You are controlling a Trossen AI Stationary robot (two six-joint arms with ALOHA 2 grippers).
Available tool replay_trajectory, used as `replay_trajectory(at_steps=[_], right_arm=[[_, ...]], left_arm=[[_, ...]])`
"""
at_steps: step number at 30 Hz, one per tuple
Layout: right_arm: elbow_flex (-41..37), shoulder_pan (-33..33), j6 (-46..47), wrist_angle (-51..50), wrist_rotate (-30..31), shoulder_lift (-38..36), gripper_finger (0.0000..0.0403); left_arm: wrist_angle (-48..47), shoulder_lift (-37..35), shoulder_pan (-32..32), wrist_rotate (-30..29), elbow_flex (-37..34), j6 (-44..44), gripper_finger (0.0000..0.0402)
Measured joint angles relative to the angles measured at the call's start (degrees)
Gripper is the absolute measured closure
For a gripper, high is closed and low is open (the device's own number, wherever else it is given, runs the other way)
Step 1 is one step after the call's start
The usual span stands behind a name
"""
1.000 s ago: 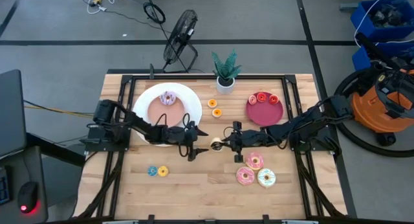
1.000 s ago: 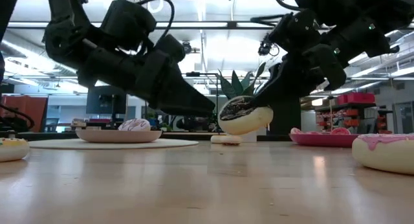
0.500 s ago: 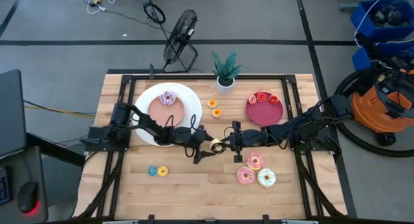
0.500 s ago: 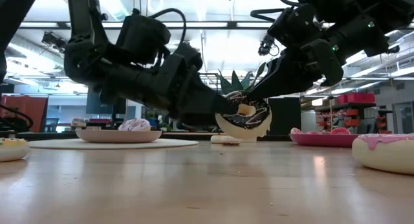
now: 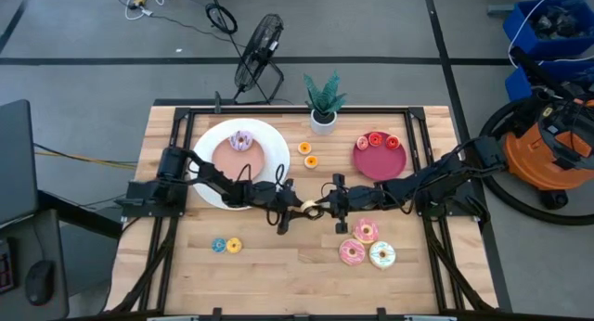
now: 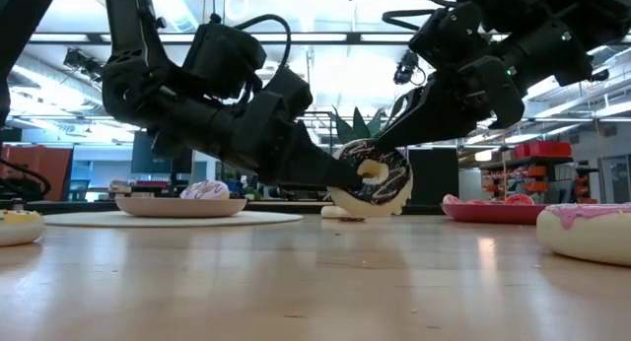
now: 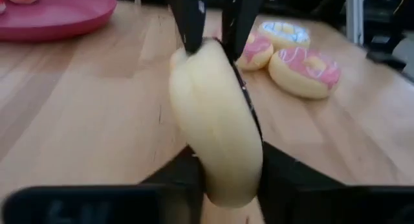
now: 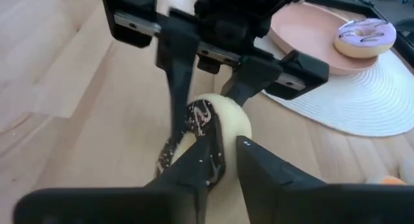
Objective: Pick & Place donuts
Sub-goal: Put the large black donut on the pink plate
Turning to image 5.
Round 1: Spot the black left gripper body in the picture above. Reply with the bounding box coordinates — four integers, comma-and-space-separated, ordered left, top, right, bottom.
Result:
272, 185, 298, 213

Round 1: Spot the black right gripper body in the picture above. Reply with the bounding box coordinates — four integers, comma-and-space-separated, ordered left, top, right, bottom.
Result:
341, 186, 373, 212

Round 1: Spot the large pink sprinkled donut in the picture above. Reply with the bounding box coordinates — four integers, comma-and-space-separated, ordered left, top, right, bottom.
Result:
352, 217, 381, 245

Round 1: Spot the large pink white-drizzle donut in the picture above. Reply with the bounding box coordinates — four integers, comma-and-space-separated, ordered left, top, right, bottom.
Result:
338, 238, 367, 267

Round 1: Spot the large white blue-drizzle donut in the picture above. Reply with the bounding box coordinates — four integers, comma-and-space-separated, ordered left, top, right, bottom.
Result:
368, 240, 397, 270

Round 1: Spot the large purple frosted donut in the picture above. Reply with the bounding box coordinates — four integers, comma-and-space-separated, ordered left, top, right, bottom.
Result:
228, 129, 255, 152

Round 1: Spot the dark pink round plate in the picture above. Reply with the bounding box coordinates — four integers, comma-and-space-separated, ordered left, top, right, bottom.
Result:
352, 131, 408, 182

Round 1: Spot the white woven round placemat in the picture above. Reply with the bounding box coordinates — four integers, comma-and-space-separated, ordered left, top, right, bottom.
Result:
188, 118, 291, 212

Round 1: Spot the pink bowl on mat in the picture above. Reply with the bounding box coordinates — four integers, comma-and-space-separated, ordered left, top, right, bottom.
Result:
211, 135, 266, 182

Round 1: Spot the white cylindrical plant pot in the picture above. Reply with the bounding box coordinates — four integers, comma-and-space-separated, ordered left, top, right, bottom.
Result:
309, 108, 339, 136

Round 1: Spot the green snake plant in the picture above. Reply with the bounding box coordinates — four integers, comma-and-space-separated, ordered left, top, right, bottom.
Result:
303, 70, 348, 118

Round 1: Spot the black floor fan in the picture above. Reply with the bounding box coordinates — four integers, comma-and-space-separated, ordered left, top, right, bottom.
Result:
233, 13, 286, 105

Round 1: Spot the orange shop vacuum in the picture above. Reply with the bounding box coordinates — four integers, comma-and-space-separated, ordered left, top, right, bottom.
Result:
477, 97, 594, 227
503, 96, 594, 211

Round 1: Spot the blue storage bin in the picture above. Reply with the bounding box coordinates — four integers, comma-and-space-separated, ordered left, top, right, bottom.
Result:
504, 58, 594, 104
502, 0, 594, 60

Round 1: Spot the black vacuum wand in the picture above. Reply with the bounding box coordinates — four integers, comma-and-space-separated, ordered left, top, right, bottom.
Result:
509, 45, 575, 102

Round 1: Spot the dark grey desk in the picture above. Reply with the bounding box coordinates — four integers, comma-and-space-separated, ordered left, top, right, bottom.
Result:
0, 188, 124, 321

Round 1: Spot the black computer mouse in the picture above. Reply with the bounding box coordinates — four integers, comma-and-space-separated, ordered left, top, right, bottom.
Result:
24, 259, 56, 307

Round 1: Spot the grey laptop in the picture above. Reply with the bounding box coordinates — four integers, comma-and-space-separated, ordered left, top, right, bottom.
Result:
0, 99, 39, 227

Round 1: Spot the black keyboard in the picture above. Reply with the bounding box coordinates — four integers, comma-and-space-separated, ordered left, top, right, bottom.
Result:
0, 239, 19, 297

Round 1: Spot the yellow floor cable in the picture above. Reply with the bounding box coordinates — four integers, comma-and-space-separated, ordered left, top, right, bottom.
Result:
34, 149, 138, 170

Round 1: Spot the black coiled cable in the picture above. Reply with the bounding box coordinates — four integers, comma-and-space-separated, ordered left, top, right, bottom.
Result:
204, 2, 239, 35

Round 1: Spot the white cable bundle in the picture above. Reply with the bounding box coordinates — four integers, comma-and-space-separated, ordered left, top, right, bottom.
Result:
123, 0, 177, 21

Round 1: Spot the long white cable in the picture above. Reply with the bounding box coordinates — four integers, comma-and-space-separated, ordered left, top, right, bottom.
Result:
507, 0, 594, 70

